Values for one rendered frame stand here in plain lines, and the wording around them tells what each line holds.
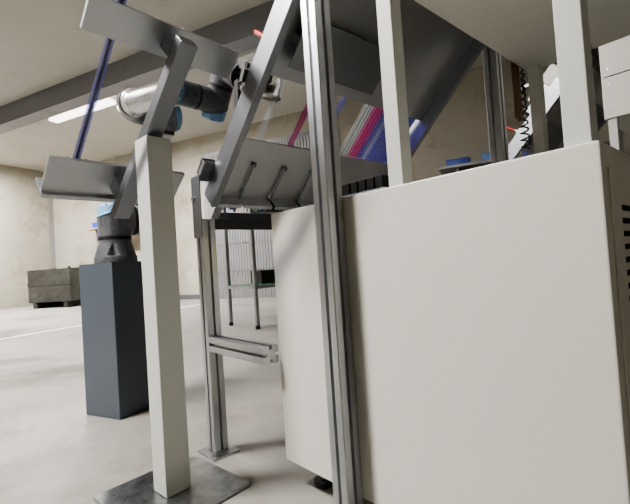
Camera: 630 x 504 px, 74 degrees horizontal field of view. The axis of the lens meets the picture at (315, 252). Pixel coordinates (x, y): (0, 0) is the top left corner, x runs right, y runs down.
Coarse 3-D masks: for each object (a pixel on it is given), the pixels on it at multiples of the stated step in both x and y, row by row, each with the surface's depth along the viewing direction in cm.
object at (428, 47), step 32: (352, 0) 99; (288, 32) 96; (352, 32) 105; (416, 32) 115; (448, 32) 121; (288, 64) 102; (352, 64) 107; (416, 64) 124; (448, 64) 131; (352, 96) 120; (416, 96) 134
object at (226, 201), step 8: (224, 200) 120; (232, 200) 122; (240, 200) 125; (248, 200) 126; (256, 200) 128; (264, 200) 130; (272, 200) 132; (280, 200) 135; (288, 200) 137; (248, 208) 124; (256, 208) 126; (264, 208) 128; (280, 208) 132; (288, 208) 134
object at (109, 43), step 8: (120, 0) 80; (112, 40) 84; (104, 48) 85; (112, 48) 85; (104, 56) 86; (104, 64) 87; (96, 72) 88; (104, 72) 88; (96, 80) 88; (96, 88) 89; (96, 96) 90; (88, 104) 91; (88, 112) 92; (88, 120) 93; (88, 128) 95; (80, 136) 95; (80, 144) 96; (80, 152) 98
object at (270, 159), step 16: (256, 144) 114; (272, 144) 117; (240, 160) 115; (256, 160) 118; (272, 160) 121; (288, 160) 125; (304, 160) 128; (352, 160) 140; (368, 160) 144; (240, 176) 119; (256, 176) 122; (272, 176) 126; (288, 176) 129; (304, 176) 133; (352, 176) 146; (368, 176) 150; (224, 192) 120; (256, 192) 127; (288, 192) 135; (304, 192) 139
